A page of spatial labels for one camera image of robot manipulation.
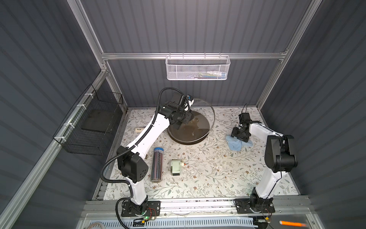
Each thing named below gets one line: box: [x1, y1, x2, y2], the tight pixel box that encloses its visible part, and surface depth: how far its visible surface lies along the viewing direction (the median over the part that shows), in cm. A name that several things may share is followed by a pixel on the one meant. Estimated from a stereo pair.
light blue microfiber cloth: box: [225, 134, 254, 152], surface depth 96 cm
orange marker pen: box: [278, 220, 309, 228], surface depth 71 cm
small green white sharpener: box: [170, 158, 185, 177], surface depth 85 cm
